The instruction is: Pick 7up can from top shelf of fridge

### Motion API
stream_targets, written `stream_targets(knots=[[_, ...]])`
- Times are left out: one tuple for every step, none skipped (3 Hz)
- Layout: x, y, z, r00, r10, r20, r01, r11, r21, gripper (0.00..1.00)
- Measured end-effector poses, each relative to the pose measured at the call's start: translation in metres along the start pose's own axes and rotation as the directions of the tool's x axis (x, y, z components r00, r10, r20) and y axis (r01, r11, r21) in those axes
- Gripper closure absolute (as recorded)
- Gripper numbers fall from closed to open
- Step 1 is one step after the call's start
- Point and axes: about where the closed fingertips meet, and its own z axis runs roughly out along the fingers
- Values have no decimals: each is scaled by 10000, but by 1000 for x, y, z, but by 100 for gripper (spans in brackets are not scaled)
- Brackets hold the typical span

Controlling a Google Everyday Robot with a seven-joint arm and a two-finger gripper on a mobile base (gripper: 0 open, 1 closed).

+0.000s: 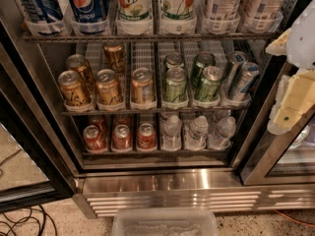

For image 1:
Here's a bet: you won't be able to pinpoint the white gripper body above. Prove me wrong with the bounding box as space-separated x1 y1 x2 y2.
286 0 315 70

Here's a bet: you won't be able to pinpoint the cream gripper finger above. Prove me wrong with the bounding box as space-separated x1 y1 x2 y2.
267 69 315 135
266 29 291 56

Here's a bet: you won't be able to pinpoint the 7up can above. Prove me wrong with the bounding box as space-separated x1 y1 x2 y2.
118 0 150 22
162 0 194 21

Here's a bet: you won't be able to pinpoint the silver blue can front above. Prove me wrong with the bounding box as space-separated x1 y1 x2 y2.
228 62 260 101

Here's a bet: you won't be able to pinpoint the silver blue can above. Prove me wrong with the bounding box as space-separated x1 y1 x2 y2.
228 62 260 101
223 51 248 91

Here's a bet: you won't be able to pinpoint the silver blue can rear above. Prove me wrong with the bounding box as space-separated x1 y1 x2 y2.
223 51 248 91

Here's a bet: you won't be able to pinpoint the white can far right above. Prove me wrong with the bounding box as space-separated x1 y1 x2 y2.
244 0 284 20

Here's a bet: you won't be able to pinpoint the white can label back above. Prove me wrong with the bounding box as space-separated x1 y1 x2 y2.
205 0 240 21

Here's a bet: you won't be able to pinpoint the right fridge glass door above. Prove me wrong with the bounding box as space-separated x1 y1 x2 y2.
233 58 315 186

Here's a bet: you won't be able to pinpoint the fridge glass door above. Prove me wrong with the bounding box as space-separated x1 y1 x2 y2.
233 58 315 186
0 23 75 212

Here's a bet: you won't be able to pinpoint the green lacroix can right rear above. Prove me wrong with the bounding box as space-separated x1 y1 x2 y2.
190 51 216 89

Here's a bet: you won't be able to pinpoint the green lacroix can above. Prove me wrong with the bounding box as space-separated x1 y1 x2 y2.
194 66 222 102
190 51 216 89
164 52 185 70
164 67 187 103

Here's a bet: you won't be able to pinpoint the green lacroix can right front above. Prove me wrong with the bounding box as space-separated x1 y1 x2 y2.
194 66 222 102

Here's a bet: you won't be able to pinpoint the gold lacroix can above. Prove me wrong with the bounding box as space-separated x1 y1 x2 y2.
58 70 91 107
95 69 123 106
132 68 155 104
66 54 95 94
103 42 126 74

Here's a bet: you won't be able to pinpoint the red can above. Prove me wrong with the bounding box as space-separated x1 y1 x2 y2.
88 115 107 136
113 114 132 128
83 125 106 150
113 124 131 149
137 123 156 149

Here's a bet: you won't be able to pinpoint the gold lacroix can rear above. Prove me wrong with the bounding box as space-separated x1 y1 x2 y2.
103 42 126 74

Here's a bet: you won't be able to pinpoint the pepsi can front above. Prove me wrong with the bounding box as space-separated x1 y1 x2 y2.
69 0 106 24

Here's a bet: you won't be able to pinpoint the red can rear left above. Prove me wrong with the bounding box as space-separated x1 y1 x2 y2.
88 115 107 136

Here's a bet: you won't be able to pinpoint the gold lacroix can back left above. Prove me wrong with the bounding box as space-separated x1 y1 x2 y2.
66 54 95 94

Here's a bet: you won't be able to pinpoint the red can front left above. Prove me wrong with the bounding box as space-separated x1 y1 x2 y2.
83 125 106 150

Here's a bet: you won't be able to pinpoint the gold lacroix can front left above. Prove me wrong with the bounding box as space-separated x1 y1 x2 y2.
58 70 91 107

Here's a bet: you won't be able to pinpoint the steel fridge grille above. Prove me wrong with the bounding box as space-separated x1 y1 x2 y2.
73 169 315 219

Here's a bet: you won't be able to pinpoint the left fridge glass door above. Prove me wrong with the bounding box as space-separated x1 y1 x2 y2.
0 23 75 212

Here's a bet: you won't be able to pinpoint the water bottle right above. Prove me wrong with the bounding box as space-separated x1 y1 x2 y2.
208 116 236 150

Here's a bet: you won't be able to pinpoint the water bottle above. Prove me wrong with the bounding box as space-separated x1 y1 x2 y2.
185 116 209 151
161 115 182 151
208 116 236 150

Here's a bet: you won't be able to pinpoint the water bottle middle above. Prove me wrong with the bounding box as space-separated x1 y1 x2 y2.
185 116 209 151

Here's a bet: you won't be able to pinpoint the water bottle left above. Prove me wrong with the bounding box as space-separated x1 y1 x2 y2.
161 115 182 151

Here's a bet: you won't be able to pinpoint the clear plastic bin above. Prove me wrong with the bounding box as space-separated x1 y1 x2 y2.
111 207 219 236

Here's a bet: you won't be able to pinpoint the orange cable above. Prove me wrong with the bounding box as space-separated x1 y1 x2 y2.
275 209 315 228

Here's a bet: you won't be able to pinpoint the black cables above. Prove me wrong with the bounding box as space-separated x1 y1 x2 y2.
0 204 58 236

